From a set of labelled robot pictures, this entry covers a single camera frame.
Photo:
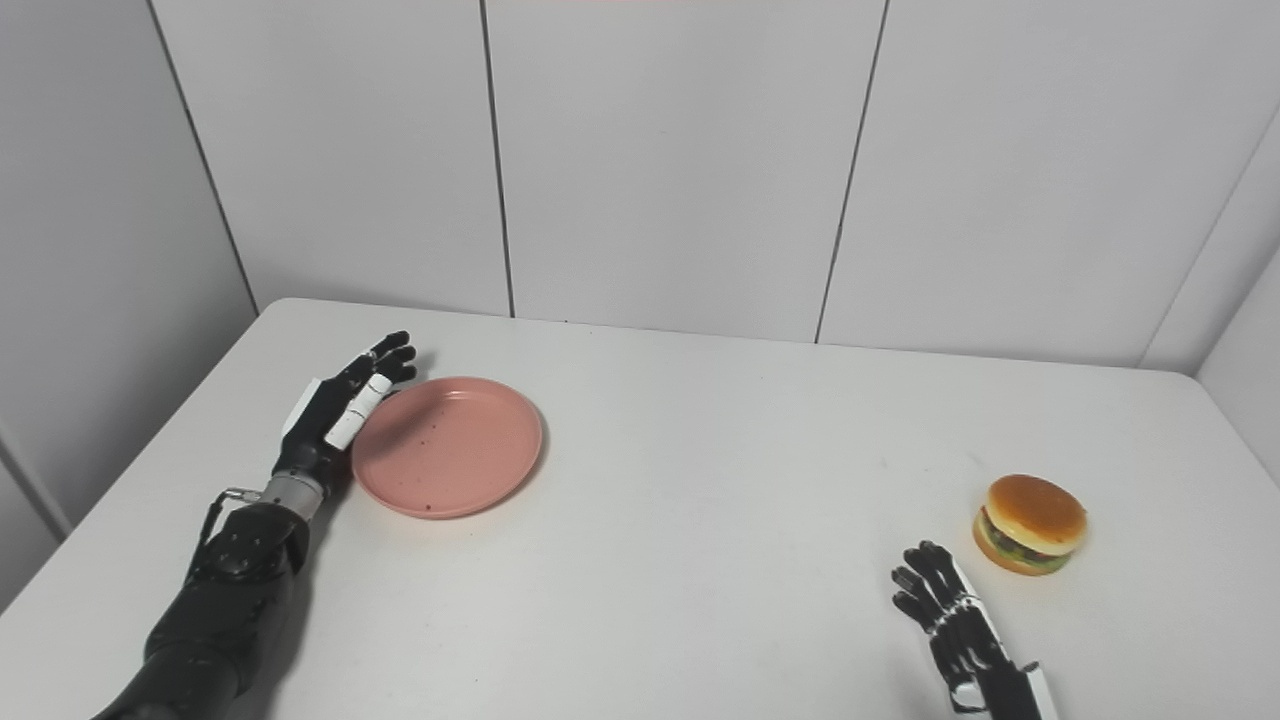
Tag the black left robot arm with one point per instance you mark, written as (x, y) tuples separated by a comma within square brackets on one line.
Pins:
[(220, 620)]

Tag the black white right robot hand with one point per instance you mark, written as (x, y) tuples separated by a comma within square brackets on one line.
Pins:
[(975, 655)]

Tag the pink round plate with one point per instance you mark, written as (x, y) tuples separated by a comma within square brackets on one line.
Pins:
[(450, 448)]

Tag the toy hamburger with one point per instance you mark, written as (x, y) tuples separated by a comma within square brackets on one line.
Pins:
[(1032, 520)]

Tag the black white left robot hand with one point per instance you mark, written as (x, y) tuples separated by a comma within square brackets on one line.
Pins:
[(320, 425)]

